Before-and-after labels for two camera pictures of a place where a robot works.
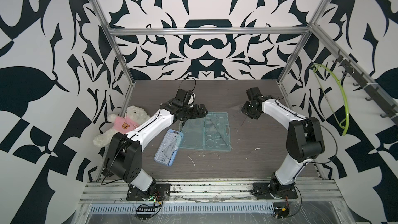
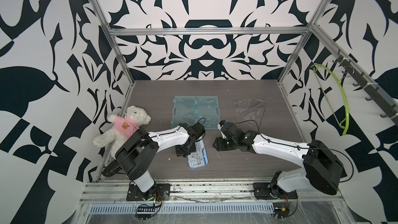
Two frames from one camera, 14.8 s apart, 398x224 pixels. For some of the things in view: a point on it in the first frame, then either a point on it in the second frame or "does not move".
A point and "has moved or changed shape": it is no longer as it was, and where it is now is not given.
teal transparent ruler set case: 211,133 has moved or changed shape
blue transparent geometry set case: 167,151 → 199,158
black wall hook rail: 371,89 does not move
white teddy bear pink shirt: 134,116 does not move
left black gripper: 196,112 → 181,151
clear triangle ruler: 213,139 has moved or changed shape
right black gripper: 254,116 → 217,144
